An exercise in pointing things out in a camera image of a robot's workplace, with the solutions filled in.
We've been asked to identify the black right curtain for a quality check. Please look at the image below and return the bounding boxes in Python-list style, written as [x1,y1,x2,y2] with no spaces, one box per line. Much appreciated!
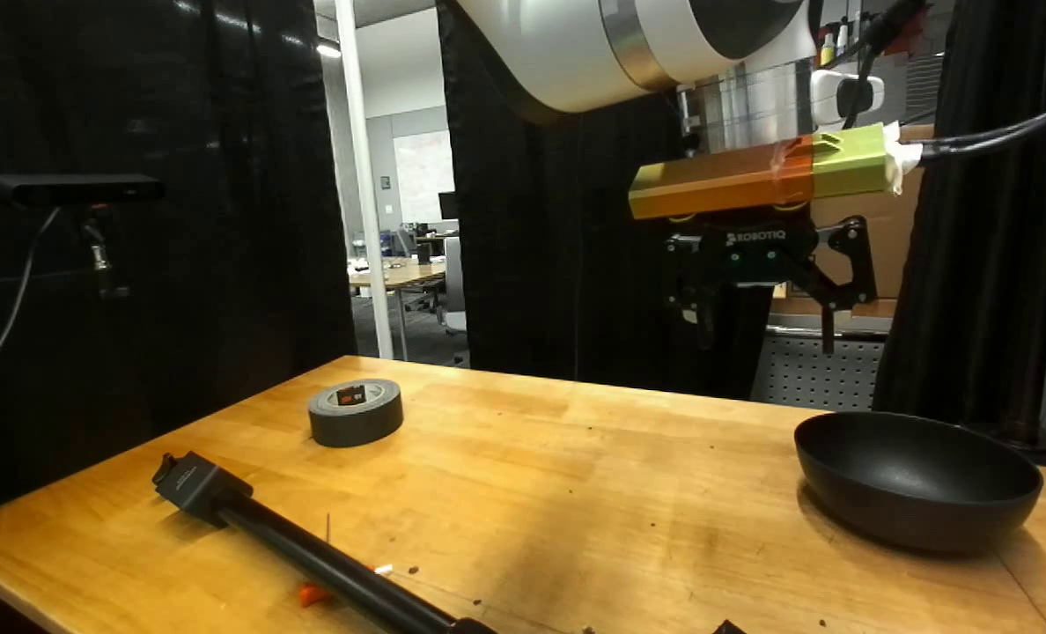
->
[872,0,1046,444]

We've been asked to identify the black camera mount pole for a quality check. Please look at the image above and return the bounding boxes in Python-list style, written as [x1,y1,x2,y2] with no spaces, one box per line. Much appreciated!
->
[150,453,492,634]

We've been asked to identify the black stereo camera bar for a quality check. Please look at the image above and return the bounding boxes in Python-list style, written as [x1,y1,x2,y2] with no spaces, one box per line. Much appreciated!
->
[0,173,165,208]

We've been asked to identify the black bowl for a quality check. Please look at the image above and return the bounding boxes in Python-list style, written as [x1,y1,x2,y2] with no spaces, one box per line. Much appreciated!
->
[791,412,1041,555]

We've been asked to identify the background office desk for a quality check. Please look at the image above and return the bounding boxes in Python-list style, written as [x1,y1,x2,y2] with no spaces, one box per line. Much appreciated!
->
[379,261,446,290]

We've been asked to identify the black centre curtain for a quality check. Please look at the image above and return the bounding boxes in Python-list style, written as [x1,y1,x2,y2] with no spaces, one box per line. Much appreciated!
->
[436,0,770,397]

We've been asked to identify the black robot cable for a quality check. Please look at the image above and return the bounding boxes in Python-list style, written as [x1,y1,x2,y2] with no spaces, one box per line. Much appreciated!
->
[919,83,1046,157]

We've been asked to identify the black tape roll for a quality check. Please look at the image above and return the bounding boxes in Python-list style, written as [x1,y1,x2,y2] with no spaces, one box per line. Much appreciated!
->
[307,378,402,446]

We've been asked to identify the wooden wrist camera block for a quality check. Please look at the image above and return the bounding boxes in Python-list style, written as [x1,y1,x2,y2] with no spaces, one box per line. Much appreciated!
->
[626,122,928,220]

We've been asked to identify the cardboard box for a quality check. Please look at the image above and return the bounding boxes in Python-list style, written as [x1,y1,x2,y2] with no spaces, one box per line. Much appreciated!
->
[809,122,932,299]

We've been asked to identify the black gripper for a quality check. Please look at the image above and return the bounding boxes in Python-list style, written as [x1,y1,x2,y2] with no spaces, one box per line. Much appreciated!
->
[665,216,878,356]

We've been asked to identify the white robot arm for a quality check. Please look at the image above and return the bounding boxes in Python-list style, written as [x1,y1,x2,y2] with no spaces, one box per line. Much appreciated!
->
[458,0,896,222]

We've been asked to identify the small orange piece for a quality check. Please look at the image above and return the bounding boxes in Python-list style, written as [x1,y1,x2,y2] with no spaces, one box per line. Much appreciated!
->
[298,581,332,606]

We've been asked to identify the black curtain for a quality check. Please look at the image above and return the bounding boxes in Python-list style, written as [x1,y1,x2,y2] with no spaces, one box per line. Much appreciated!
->
[872,0,1046,444]
[436,0,770,397]

